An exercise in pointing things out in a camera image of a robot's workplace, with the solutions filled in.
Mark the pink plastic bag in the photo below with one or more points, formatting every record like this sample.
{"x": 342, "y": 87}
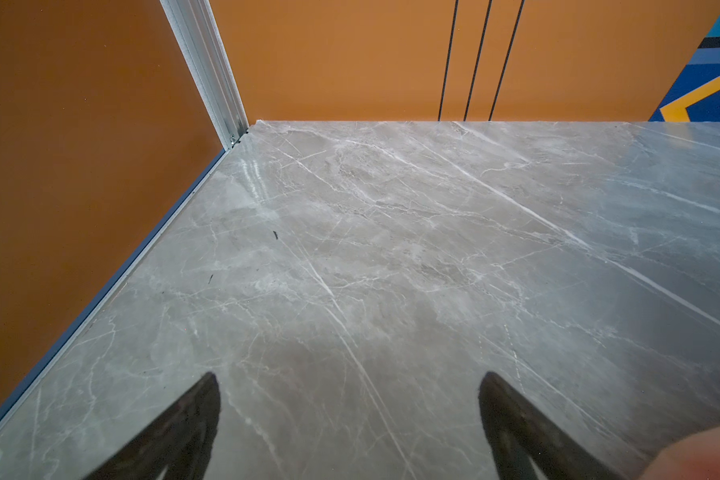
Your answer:
{"x": 694, "y": 457}

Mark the aluminium corner post left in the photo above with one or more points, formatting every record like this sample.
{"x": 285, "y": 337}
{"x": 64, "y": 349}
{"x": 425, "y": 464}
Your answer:
{"x": 197, "y": 34}

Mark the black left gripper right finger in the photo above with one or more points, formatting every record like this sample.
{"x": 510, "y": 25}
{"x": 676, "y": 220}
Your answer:
{"x": 524, "y": 441}

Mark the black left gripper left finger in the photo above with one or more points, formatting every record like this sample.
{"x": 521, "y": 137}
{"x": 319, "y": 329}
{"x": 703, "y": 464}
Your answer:
{"x": 175, "y": 445}

